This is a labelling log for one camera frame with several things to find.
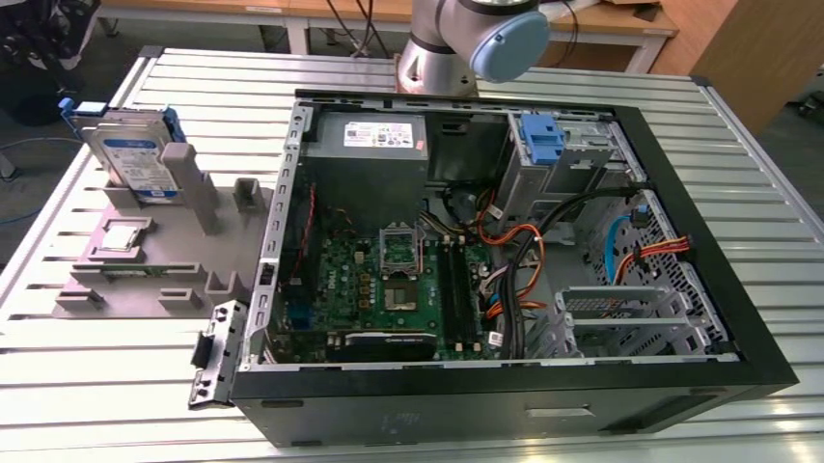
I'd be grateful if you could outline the black open PC case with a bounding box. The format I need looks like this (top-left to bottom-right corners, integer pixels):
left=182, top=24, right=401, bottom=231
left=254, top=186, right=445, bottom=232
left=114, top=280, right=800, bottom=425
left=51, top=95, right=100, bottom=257
left=228, top=88, right=800, bottom=448

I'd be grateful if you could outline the green Dell motherboard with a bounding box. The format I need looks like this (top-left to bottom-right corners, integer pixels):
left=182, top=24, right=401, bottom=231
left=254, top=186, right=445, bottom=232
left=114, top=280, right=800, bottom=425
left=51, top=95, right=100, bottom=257
left=267, top=226, right=508, bottom=363

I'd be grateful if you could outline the green RAM stick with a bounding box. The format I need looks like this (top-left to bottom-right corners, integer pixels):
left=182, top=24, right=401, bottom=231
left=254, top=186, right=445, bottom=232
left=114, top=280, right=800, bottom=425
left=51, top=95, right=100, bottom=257
left=99, top=264, right=171, bottom=280

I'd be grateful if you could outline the wooden desk white frame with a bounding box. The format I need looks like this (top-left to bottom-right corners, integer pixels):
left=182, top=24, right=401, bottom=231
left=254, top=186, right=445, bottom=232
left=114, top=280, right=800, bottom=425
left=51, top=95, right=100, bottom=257
left=63, top=0, right=681, bottom=73

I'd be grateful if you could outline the CPU socket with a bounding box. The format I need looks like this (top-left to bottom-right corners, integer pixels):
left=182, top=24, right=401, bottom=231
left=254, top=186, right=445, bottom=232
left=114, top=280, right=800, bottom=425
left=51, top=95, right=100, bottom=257
left=382, top=278, right=426, bottom=313

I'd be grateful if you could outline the grey plastic parts rack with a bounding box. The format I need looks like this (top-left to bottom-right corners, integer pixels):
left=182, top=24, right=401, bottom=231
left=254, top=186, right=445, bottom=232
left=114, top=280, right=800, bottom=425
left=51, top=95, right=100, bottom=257
left=54, top=142, right=275, bottom=322

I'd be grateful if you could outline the silver drive cage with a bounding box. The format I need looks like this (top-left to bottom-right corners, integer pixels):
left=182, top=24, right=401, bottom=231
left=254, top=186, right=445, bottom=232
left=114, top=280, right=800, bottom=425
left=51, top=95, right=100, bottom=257
left=498, top=111, right=645, bottom=226

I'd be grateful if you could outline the metal socket cover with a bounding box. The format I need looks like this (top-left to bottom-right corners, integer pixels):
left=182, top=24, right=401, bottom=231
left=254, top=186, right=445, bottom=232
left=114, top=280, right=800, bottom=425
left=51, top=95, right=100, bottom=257
left=377, top=222, right=425, bottom=281

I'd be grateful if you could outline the hinged expansion card bracket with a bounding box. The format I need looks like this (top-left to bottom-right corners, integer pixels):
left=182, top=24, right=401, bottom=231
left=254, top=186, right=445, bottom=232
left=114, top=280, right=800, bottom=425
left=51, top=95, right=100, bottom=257
left=187, top=298, right=251, bottom=411

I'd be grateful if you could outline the grey Dell power supply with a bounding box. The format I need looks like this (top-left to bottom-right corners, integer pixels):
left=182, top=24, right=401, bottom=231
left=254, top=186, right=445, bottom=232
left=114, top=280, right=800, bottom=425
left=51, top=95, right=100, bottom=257
left=301, top=111, right=431, bottom=232

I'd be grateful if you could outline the black graphics card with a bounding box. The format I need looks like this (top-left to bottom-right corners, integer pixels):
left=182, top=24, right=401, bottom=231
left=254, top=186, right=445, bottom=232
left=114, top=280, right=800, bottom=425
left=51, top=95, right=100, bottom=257
left=325, top=330, right=439, bottom=363

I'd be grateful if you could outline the silver CPU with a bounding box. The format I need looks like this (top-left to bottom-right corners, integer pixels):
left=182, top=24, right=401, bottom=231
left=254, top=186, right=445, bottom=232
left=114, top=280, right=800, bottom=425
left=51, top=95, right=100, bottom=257
left=104, top=223, right=146, bottom=253

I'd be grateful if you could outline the orange red power wire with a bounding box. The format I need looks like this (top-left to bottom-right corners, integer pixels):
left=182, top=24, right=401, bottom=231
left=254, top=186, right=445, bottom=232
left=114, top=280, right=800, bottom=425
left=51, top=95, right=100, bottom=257
left=614, top=233, right=696, bottom=286

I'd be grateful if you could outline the hard disk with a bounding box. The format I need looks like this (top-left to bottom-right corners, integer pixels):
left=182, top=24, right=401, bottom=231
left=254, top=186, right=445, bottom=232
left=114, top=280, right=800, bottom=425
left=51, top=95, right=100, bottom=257
left=58, top=97, right=190, bottom=207

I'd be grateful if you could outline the blue data wire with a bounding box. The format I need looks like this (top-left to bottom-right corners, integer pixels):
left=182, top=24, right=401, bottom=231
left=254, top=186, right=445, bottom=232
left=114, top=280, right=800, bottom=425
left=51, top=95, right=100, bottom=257
left=604, top=204, right=649, bottom=286

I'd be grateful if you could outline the silver disk bay cage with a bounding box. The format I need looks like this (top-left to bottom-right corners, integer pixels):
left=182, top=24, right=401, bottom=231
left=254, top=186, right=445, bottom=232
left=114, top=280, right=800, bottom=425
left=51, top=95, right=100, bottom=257
left=526, top=285, right=716, bottom=359

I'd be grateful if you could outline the blue plastic drive latch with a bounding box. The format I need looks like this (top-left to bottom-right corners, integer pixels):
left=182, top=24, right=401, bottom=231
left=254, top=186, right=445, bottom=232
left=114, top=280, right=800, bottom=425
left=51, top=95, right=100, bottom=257
left=520, top=114, right=566, bottom=165

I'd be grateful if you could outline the blue expansion slot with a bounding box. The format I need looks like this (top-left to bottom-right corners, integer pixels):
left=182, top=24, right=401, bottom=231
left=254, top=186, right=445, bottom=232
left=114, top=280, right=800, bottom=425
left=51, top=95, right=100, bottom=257
left=289, top=301, right=314, bottom=332

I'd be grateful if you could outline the orange yellow wire bundle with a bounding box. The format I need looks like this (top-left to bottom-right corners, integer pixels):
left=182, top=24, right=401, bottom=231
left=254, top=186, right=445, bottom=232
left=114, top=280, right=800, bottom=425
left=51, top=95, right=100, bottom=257
left=476, top=222, right=549, bottom=320

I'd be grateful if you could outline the black RAM slot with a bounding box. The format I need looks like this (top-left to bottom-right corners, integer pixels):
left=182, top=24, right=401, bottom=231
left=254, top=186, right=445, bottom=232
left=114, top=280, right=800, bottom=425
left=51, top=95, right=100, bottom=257
left=437, top=234, right=466, bottom=353
left=454, top=234, right=485, bottom=353

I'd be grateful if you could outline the black cable bundle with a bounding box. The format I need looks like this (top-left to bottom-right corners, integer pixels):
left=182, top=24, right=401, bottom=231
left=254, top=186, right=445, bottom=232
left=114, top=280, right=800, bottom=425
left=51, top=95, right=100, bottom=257
left=500, top=182, right=652, bottom=361

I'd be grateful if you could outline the black office chair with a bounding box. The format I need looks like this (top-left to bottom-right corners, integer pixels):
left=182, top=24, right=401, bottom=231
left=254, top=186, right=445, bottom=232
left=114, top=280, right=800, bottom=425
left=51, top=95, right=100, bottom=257
left=0, top=47, right=86, bottom=127

